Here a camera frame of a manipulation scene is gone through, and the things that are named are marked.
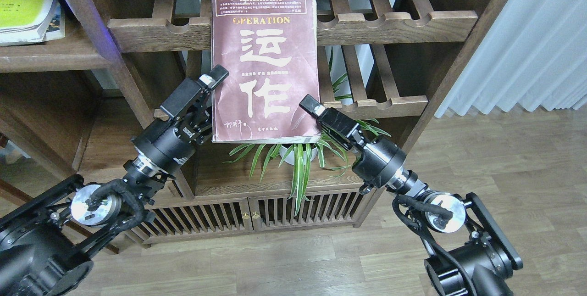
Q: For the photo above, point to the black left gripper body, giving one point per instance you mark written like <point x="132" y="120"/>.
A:
<point x="164" y="146"/>

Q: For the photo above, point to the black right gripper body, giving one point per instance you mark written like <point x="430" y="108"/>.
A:
<point x="380" y="162"/>

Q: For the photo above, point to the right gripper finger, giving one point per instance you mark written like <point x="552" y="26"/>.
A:
<point x="312" y="107"/>

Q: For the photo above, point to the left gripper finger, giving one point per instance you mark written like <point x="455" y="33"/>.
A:
<point x="216" y="75"/>

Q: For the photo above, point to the dark red book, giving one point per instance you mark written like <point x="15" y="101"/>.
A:
<point x="269" y="48"/>

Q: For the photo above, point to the small white landscape-cover book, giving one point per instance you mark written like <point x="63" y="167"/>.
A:
<point x="56" y="28"/>

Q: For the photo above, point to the yellow-green cover book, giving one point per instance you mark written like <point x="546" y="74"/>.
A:
<point x="25" y="20"/>

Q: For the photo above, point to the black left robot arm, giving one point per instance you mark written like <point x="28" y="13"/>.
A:
<point x="48" y="244"/>

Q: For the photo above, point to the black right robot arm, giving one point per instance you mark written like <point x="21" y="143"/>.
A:
<point x="468" y="253"/>

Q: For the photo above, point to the white plant pot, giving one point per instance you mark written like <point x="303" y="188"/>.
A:
<point x="287" y="152"/>

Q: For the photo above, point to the green spider plant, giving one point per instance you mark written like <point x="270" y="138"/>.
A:
<point x="301" y="155"/>

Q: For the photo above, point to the dark wooden bookshelf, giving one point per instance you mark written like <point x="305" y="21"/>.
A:
<point x="73" y="104"/>

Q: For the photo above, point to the white curtain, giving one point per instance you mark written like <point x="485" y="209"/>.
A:
<point x="534" y="55"/>

